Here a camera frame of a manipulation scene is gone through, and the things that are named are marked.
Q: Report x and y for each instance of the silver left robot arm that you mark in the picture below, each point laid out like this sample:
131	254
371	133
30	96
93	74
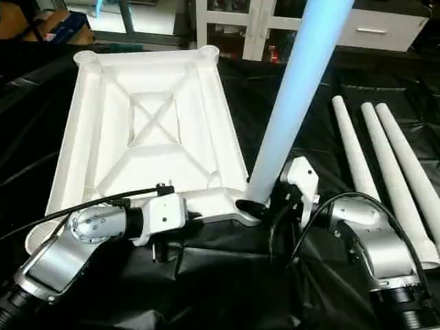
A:
69	247

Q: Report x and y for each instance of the white plastic table leg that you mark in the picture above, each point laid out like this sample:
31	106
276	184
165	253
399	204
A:
399	179
354	151
416	165
295	96

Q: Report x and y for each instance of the white drawer unit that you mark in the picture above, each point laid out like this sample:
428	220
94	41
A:
375	31

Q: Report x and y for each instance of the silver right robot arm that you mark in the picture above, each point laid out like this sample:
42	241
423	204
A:
371	247

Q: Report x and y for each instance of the black work mat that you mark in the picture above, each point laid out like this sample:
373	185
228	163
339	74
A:
309	295

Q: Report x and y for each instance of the white glass door cabinet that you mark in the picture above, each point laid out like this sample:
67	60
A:
251	31

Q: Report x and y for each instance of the turquoise plastic stool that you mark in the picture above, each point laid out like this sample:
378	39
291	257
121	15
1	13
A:
100	7

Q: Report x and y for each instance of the blue box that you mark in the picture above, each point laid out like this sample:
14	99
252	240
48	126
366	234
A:
67	29

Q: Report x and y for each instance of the white plastic table top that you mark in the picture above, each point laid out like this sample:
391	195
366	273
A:
151	124

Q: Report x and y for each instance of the grey metal pole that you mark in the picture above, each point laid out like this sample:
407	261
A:
126	17

